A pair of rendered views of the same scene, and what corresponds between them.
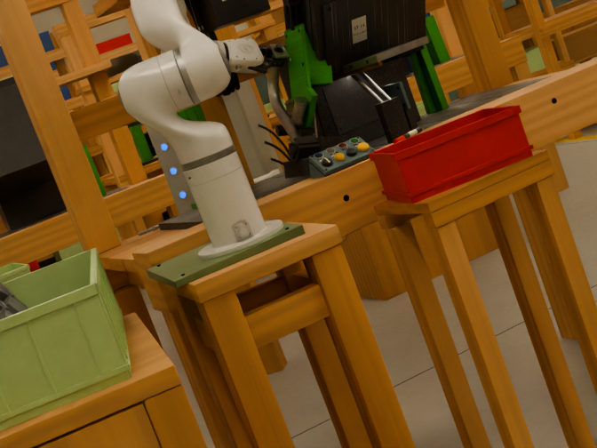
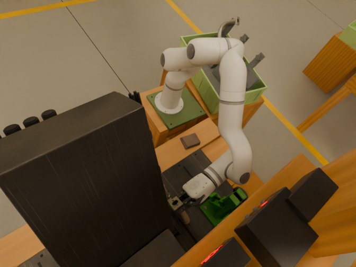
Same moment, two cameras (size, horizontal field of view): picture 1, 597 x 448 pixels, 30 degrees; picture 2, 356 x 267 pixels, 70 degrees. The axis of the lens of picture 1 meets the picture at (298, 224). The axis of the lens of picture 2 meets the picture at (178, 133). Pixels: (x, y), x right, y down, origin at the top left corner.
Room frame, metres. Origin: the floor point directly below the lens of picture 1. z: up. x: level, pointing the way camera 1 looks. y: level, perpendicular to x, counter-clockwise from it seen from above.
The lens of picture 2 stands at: (3.26, -0.37, 2.16)
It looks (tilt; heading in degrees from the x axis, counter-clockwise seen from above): 57 degrees down; 145
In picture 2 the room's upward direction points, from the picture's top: 22 degrees clockwise
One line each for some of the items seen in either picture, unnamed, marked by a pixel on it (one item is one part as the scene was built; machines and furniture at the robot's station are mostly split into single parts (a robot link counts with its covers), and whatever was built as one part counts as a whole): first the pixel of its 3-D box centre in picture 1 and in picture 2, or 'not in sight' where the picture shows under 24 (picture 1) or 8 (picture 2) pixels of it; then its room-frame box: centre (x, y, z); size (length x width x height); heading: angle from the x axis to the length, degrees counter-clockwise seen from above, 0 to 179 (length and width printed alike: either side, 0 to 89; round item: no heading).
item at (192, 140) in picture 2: not in sight; (190, 140); (2.65, 0.16, 0.91); 0.10 x 0.08 x 0.03; 99
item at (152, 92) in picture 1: (173, 112); (184, 68); (2.33, 0.16, 1.17); 0.19 x 0.12 x 0.24; 88
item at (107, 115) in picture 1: (266, 57); not in sight; (3.45, -0.08, 1.23); 1.30 x 0.05 x 0.09; 112
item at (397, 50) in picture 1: (369, 62); not in sight; (3.04, -0.33, 1.11); 0.39 x 0.16 x 0.03; 22
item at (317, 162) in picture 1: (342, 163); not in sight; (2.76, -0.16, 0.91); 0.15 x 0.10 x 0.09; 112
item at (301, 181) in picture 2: not in sight; (305, 196); (3.20, 0.13, 1.59); 0.15 x 0.07 x 0.07; 112
